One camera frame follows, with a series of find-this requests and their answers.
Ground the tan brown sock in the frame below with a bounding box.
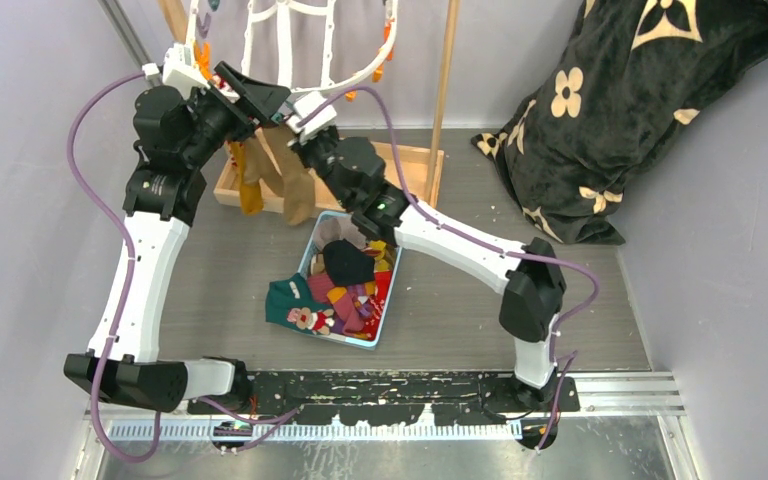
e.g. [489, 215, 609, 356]
[242, 137, 284, 197]
[263, 126, 316, 226]

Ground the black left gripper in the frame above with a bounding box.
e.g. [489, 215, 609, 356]
[181, 63, 289, 168]

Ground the mustard yellow sock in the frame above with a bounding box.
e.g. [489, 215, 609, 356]
[229, 142, 264, 215]

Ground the black sock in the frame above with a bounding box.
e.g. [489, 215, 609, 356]
[322, 240, 375, 287]

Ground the maroon purple sock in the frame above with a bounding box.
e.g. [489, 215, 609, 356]
[307, 273, 380, 340]

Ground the wooden hanger stand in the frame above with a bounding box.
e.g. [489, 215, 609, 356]
[158, 0, 462, 234]

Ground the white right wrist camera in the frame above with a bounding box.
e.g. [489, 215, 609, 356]
[285, 91, 337, 144]

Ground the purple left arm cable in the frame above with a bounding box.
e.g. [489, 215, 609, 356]
[67, 62, 167, 464]

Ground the green reindeer christmas sock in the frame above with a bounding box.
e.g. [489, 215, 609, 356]
[265, 273, 337, 335]

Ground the black floral plush blanket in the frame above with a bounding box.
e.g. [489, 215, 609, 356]
[472, 1, 768, 245]

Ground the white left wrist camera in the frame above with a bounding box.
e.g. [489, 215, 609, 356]
[161, 43, 209, 99]

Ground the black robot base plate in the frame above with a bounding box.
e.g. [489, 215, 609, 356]
[187, 370, 581, 450]

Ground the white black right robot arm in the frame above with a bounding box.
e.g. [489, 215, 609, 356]
[288, 126, 566, 411]

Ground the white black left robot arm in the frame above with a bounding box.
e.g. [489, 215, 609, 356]
[63, 63, 290, 413]

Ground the white plastic sock hanger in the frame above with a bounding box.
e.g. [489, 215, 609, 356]
[173, 0, 399, 101]

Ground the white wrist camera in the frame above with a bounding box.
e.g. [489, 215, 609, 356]
[161, 43, 209, 99]
[285, 91, 337, 144]

